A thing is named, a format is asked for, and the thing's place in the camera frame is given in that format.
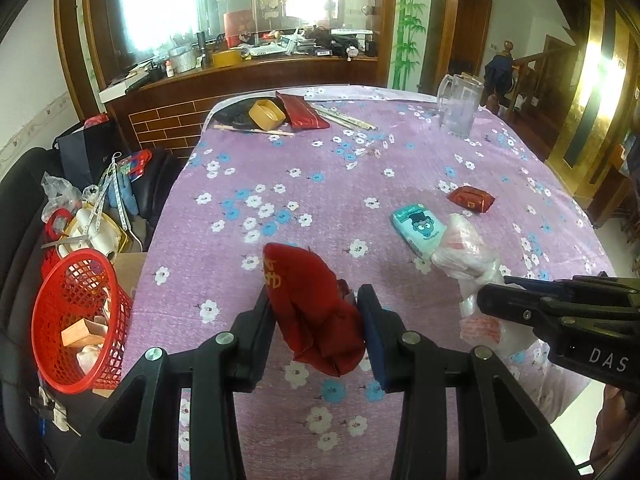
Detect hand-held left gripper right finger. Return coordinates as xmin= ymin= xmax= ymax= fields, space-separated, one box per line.
xmin=356 ymin=284 xmax=571 ymax=480

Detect black tray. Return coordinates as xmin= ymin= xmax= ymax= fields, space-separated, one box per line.
xmin=215 ymin=97 xmax=281 ymax=128

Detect teal tissue packet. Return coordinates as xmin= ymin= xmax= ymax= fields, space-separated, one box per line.
xmin=391 ymin=203 xmax=448 ymax=260

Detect measuring tape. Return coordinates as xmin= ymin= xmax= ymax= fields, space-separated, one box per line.
xmin=86 ymin=152 xmax=127 ymax=242

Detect red and blue toy package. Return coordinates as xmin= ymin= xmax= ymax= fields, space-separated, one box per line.
xmin=120 ymin=150 xmax=153 ymax=181

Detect black sofa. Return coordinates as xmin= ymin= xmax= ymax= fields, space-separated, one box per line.
xmin=0 ymin=147 xmax=182 ymax=480

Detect wooden door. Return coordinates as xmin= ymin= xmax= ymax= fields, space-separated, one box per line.
xmin=447 ymin=0 xmax=494 ymax=77

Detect purple floral tablecloth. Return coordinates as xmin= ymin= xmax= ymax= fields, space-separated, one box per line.
xmin=120 ymin=85 xmax=618 ymax=480

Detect pale wrapped chopsticks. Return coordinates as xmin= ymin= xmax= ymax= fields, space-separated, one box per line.
xmin=311 ymin=105 xmax=377 ymax=131

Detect clear plastic pitcher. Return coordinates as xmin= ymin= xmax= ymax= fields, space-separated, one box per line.
xmin=437 ymin=74 xmax=485 ymax=139

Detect wooden chopstick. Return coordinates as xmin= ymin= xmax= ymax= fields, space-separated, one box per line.
xmin=214 ymin=125 xmax=296 ymax=138

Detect orange and white box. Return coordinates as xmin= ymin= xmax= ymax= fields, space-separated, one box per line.
xmin=61 ymin=319 xmax=108 ymax=348

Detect red plastic mesh basket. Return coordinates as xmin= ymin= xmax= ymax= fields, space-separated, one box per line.
xmin=31 ymin=248 xmax=134 ymax=394

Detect cardboard box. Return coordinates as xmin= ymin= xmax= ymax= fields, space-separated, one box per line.
xmin=107 ymin=252 xmax=149 ymax=306

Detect person's right hand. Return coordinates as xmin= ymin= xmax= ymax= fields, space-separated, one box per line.
xmin=590 ymin=385 xmax=640 ymax=468

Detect dark paper bag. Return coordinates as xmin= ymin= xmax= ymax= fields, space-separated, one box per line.
xmin=55 ymin=120 xmax=132 ymax=191

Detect clear plastic bag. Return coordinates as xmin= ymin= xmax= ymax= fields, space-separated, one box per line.
xmin=41 ymin=172 xmax=101 ymax=222

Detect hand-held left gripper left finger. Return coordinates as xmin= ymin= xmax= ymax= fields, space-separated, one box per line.
xmin=55 ymin=285 xmax=277 ymax=480

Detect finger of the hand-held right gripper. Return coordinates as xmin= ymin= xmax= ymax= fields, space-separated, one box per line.
xmin=504 ymin=274 xmax=572 ymax=297
xmin=476 ymin=284 xmax=545 ymax=329

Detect dark jacket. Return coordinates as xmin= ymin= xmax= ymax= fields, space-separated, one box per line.
xmin=484 ymin=40 xmax=516 ymax=107

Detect wooden stair railing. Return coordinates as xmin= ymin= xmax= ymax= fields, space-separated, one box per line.
xmin=510 ymin=47 xmax=576 ymax=113

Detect blue cloth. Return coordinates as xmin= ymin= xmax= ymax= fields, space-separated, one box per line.
xmin=107 ymin=180 xmax=137 ymax=217

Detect yellow container with white rolls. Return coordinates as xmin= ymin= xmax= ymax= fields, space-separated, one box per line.
xmin=55 ymin=205 xmax=133 ymax=261

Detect red foil pouch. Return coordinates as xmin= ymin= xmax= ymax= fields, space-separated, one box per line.
xmin=275 ymin=91 xmax=332 ymax=131

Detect small red foil packet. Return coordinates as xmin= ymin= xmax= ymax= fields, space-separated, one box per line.
xmin=447 ymin=186 xmax=497 ymax=214

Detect white plastic bag red print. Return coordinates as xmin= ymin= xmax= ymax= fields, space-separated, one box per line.
xmin=431 ymin=214 xmax=503 ymax=347

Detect red cloth bag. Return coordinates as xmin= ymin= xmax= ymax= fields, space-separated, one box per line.
xmin=262 ymin=242 xmax=367 ymax=377

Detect wooden counter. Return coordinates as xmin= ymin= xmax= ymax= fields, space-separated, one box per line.
xmin=100 ymin=55 xmax=381 ymax=162

